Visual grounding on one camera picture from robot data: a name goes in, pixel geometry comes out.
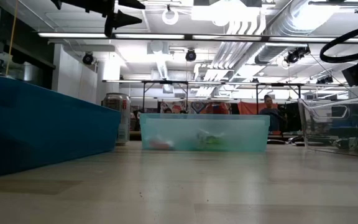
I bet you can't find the silver soda can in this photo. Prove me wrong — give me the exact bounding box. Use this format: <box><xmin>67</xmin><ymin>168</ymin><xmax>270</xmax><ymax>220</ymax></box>
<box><xmin>102</xmin><ymin>92</ymin><xmax>132</xmax><ymax>146</ymax></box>

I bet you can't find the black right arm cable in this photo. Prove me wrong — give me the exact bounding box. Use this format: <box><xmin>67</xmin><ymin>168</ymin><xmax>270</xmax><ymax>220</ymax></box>
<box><xmin>319</xmin><ymin>24</ymin><xmax>358</xmax><ymax>65</ymax></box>

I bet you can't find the green hard candy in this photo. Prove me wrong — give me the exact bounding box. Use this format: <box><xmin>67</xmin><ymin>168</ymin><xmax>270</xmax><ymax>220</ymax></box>
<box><xmin>197</xmin><ymin>130</ymin><xmax>226</xmax><ymax>150</ymax></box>

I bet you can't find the dark blue plastic basket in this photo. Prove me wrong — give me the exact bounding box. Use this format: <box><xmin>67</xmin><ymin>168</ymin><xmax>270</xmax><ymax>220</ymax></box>
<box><xmin>0</xmin><ymin>74</ymin><xmax>122</xmax><ymax>179</ymax></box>

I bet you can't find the translucent green plastic basket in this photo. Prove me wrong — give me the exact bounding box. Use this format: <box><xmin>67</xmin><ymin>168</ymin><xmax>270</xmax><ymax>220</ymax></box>
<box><xmin>139</xmin><ymin>113</ymin><xmax>271</xmax><ymax>153</ymax></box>

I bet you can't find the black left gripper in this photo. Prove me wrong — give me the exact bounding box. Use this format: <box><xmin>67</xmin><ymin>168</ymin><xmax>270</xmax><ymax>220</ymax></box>
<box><xmin>50</xmin><ymin>0</ymin><xmax>146</xmax><ymax>38</ymax></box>

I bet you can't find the silver air duct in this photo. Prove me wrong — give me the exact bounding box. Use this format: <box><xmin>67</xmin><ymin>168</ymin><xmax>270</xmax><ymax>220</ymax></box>
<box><xmin>253</xmin><ymin>0</ymin><xmax>334</xmax><ymax>65</ymax></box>

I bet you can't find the colourful patterned banner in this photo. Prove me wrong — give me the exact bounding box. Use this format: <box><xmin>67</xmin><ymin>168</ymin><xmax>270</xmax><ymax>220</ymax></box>
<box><xmin>159</xmin><ymin>100</ymin><xmax>204</xmax><ymax>114</ymax></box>

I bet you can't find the yellow hanging strap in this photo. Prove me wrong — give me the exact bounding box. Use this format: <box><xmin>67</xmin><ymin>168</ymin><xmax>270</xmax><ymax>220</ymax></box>
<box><xmin>4</xmin><ymin>0</ymin><xmax>20</xmax><ymax>76</ymax></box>

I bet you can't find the orange cloth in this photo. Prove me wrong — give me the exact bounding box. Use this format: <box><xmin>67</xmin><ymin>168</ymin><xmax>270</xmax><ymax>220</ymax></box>
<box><xmin>237</xmin><ymin>101</ymin><xmax>265</xmax><ymax>115</ymax></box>

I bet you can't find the black round ceiling speaker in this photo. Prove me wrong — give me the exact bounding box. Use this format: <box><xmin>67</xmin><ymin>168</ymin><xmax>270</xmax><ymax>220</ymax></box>
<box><xmin>81</xmin><ymin>52</ymin><xmax>95</xmax><ymax>66</ymax></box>
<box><xmin>185</xmin><ymin>49</ymin><xmax>198</xmax><ymax>62</ymax></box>

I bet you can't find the clear plastic basket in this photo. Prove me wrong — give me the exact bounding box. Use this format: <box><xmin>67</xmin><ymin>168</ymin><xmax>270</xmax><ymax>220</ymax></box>
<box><xmin>297</xmin><ymin>92</ymin><xmax>358</xmax><ymax>160</ymax></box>

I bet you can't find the white ring light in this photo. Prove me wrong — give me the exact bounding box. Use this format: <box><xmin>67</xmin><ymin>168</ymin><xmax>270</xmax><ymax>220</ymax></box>
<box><xmin>162</xmin><ymin>8</ymin><xmax>180</xmax><ymax>26</ymax></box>

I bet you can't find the black frame table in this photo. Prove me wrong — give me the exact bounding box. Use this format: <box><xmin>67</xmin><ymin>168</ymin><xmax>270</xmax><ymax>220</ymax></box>
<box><xmin>141</xmin><ymin>80</ymin><xmax>190</xmax><ymax>114</ymax></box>
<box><xmin>255</xmin><ymin>82</ymin><xmax>303</xmax><ymax>131</ymax></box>

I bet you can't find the long ceiling light strip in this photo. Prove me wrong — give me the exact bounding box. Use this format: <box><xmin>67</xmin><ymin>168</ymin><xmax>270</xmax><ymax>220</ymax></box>
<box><xmin>37</xmin><ymin>32</ymin><xmax>358</xmax><ymax>44</ymax></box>

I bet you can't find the black ceiling rail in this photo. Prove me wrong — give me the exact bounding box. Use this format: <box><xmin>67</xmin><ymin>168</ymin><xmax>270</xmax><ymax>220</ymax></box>
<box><xmin>308</xmin><ymin>0</ymin><xmax>358</xmax><ymax>14</ymax></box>

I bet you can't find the red hard candy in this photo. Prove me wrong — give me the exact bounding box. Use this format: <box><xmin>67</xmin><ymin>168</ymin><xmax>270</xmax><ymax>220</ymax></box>
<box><xmin>147</xmin><ymin>136</ymin><xmax>175</xmax><ymax>151</ymax></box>

